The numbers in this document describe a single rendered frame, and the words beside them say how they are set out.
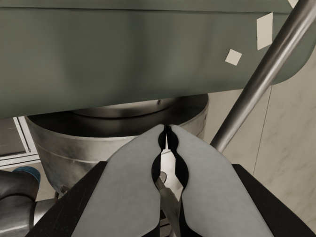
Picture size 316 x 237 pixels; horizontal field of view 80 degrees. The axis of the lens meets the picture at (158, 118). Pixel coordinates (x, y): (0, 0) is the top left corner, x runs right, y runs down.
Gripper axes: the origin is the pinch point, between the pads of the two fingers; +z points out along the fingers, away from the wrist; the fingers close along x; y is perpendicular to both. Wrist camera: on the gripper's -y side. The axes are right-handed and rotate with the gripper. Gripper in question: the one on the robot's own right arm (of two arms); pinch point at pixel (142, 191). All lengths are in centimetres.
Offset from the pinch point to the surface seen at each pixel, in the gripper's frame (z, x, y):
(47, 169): -18.3, 9.3, -19.2
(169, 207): -4.1, 21.5, -21.2
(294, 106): 220, -107, 32
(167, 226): 16.3, -10.8, 37.1
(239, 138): 151, -107, 70
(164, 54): -5.6, 18.3, -37.5
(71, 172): -14.8, 13.2, -21.4
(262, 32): 4.5, 18.5, -40.1
